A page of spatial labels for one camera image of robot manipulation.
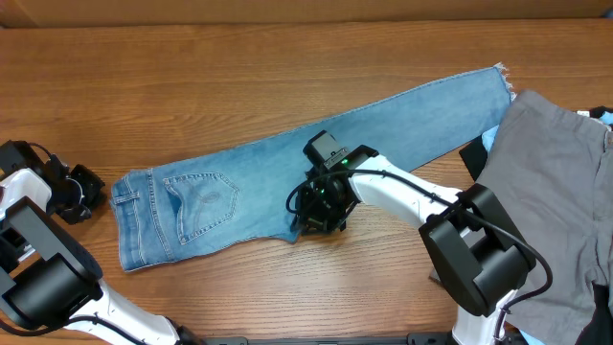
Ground grey trousers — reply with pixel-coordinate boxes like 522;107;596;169
477;90;612;344

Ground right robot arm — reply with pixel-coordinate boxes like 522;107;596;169
286;131;536;344

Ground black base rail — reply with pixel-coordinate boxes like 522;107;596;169
202;332;457;345

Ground black garment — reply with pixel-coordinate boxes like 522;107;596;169
459;137;488;181

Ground light blue denim jeans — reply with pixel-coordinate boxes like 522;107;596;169
110;64;513;271

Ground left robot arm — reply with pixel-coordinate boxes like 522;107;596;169
1;140;202;345

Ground light blue garment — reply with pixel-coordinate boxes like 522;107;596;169
481;126;499;152

